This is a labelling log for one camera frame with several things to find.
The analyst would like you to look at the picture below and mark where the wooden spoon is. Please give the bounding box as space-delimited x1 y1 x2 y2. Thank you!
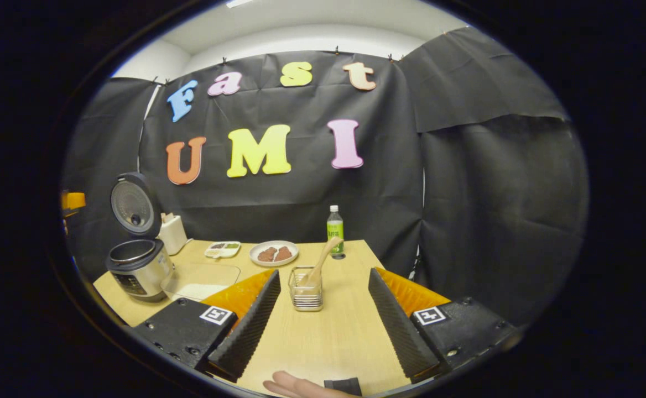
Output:
299 236 343 287

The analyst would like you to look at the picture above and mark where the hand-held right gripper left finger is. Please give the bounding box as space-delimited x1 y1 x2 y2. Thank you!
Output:
129 269 282 384

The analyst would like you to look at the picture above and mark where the black backdrop cloth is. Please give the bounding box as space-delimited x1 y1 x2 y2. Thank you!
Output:
60 27 589 327

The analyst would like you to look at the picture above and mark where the clear plastic container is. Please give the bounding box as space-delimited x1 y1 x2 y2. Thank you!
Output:
161 263 242 303

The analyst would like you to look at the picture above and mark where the white toaster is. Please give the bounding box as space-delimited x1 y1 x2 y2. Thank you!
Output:
159 213 189 256

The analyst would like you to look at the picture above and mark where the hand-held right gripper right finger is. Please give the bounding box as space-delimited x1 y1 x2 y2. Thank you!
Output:
367 267 523 385

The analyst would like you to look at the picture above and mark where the white round plate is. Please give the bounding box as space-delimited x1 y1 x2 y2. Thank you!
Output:
249 240 300 268

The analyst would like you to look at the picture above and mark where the white divided food tray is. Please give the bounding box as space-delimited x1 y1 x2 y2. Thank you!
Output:
205 241 242 259

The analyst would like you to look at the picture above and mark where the green drink bottle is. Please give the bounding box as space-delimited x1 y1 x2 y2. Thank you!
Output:
326 205 346 260

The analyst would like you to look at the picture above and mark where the black plastic bracket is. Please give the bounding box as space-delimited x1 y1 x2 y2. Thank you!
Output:
324 378 362 396

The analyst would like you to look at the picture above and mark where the black silver rice cooker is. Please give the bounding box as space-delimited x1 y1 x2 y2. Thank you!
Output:
106 172 175 303

